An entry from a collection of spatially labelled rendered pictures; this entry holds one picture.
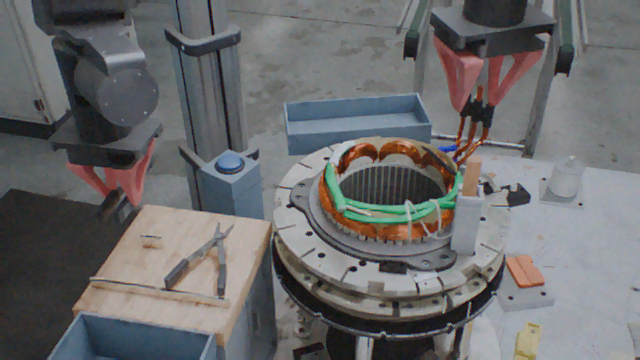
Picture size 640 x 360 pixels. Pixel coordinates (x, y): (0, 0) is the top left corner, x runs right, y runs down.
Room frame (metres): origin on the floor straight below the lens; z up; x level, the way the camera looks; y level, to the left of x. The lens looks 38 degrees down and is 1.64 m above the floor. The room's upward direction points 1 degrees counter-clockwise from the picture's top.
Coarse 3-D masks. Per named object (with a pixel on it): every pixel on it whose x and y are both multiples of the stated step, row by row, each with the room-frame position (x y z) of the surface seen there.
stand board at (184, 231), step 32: (160, 224) 0.66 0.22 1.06; (192, 224) 0.65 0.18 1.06; (224, 224) 0.65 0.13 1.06; (256, 224) 0.65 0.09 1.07; (128, 256) 0.59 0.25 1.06; (160, 256) 0.59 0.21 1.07; (256, 256) 0.59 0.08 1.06; (96, 288) 0.54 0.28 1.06; (192, 288) 0.54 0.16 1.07; (160, 320) 0.49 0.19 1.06; (192, 320) 0.48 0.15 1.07; (224, 320) 0.48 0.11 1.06
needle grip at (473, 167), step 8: (472, 160) 0.57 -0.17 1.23; (480, 160) 0.57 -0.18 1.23; (472, 168) 0.56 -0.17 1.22; (480, 168) 0.57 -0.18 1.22; (464, 176) 0.57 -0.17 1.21; (472, 176) 0.56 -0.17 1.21; (464, 184) 0.57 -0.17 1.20; (472, 184) 0.56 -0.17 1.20; (464, 192) 0.57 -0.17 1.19; (472, 192) 0.56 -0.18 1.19
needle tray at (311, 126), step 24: (384, 96) 1.00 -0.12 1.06; (408, 96) 1.00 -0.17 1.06; (288, 120) 0.92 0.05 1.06; (312, 120) 0.98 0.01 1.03; (336, 120) 0.98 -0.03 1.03; (360, 120) 0.98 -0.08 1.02; (384, 120) 0.98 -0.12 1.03; (408, 120) 0.98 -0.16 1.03; (288, 144) 0.88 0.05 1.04; (312, 144) 0.88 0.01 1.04; (336, 144) 0.88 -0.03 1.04
